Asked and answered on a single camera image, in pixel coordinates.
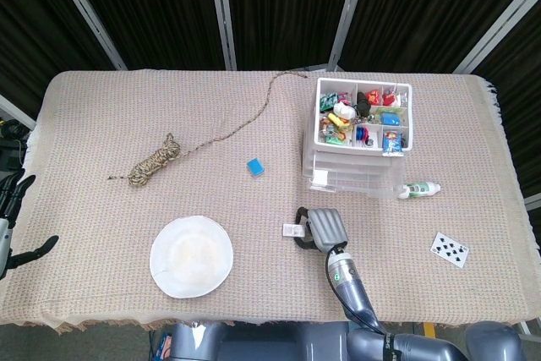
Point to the green foil packet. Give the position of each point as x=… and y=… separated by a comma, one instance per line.
x=327, y=102

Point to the white bottle green label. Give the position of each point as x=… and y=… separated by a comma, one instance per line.
x=418, y=190

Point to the black pleated curtain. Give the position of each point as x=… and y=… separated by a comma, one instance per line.
x=160, y=6

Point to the red snack packet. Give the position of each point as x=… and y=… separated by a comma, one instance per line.
x=374, y=97

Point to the blue red floor packet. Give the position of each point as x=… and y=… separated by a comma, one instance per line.
x=162, y=346

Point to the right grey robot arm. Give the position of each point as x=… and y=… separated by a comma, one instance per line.
x=355, y=293

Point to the white square pad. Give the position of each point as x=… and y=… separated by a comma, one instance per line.
x=320, y=176

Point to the beige woven tablecloth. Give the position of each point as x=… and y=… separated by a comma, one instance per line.
x=169, y=124

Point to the blue plastic rings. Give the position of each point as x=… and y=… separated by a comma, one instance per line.
x=361, y=133

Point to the blue white block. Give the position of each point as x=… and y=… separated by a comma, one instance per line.
x=255, y=166

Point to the white compartment tray with trinkets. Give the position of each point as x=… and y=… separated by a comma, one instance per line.
x=321, y=147

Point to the pink candy wrapper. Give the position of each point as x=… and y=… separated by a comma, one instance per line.
x=344, y=97

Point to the blue green flat packet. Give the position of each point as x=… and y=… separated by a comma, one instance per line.
x=389, y=118

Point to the red white packet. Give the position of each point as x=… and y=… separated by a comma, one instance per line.
x=392, y=98

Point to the spades playing card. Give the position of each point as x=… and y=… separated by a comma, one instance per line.
x=450, y=250

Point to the yellow small item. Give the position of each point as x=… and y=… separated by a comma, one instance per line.
x=334, y=118

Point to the orange green candy packets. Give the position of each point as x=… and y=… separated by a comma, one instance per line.
x=336, y=133

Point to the white paper plate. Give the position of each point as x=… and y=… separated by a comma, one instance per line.
x=190, y=257

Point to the small white paper packet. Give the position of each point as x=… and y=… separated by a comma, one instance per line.
x=292, y=231

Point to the white metal frame post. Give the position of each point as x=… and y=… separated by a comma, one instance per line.
x=498, y=27
x=84, y=10
x=348, y=10
x=223, y=10

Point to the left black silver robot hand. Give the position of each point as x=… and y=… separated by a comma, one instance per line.
x=6, y=204

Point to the grey robot torso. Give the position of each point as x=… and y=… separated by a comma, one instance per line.
x=253, y=342

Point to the white round lump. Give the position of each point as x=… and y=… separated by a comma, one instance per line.
x=345, y=111

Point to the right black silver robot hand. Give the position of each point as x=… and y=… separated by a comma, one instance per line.
x=327, y=228

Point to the black pouch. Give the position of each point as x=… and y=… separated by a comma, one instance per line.
x=363, y=100

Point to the clear plastic drawer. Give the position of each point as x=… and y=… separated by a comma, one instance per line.
x=363, y=185

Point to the blue printed snack packet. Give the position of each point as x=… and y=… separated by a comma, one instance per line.
x=393, y=143

